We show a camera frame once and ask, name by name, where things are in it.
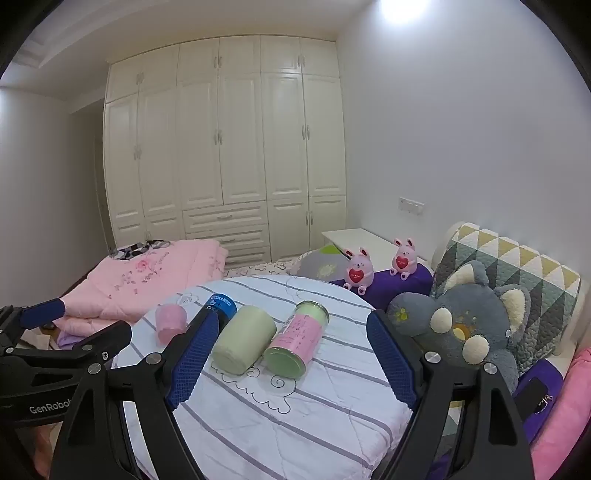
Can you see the pale green cup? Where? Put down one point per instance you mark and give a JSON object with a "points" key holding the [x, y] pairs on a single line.
{"points": [[242, 341]]}

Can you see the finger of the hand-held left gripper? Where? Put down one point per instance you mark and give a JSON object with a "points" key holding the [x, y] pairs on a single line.
{"points": [[44, 311], [92, 339]]}

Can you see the grey plush animal toy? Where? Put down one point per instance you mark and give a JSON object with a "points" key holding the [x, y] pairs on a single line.
{"points": [[466, 314]]}

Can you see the person's left forearm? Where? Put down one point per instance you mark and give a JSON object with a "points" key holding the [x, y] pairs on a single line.
{"points": [[44, 445]]}

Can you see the pink pillow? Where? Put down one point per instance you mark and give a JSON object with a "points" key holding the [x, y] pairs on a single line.
{"points": [[568, 429]]}

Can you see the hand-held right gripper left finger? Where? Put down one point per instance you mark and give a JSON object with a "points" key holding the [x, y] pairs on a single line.
{"points": [[191, 360]]}

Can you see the triangle patterned quilted cover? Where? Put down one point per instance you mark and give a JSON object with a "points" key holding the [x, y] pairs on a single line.
{"points": [[531, 272]]}

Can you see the blue cup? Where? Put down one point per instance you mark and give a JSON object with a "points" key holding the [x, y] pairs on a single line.
{"points": [[222, 304]]}

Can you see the small black pouch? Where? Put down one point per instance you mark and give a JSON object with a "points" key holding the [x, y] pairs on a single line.
{"points": [[539, 394]]}

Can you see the pink quilt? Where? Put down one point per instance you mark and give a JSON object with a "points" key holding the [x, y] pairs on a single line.
{"points": [[152, 277]]}

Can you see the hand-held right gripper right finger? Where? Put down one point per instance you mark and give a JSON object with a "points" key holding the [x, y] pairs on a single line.
{"points": [[392, 364]]}

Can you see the green cup with pink label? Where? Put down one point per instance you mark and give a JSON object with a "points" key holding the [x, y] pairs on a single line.
{"points": [[298, 337]]}

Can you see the patterned bed sheet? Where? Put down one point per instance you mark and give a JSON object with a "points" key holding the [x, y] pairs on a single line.
{"points": [[268, 266]]}

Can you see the black white checkered cloth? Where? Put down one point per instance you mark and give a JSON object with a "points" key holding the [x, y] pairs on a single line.
{"points": [[134, 251]]}

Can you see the pink rabbit plush toy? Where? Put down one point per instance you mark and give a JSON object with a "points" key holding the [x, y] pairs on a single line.
{"points": [[404, 261], [359, 272]]}

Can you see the purple pillow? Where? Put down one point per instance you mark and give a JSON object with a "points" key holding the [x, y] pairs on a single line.
{"points": [[404, 290]]}

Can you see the white wall socket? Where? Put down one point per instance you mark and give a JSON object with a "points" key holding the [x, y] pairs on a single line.
{"points": [[411, 206]]}

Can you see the cream wardrobe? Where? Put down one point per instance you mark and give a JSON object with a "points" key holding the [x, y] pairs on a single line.
{"points": [[240, 138]]}

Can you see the white nightstand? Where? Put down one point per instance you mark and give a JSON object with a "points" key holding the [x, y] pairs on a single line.
{"points": [[364, 240]]}

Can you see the grey pillow with green patch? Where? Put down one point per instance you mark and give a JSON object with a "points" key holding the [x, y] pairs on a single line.
{"points": [[323, 267]]}

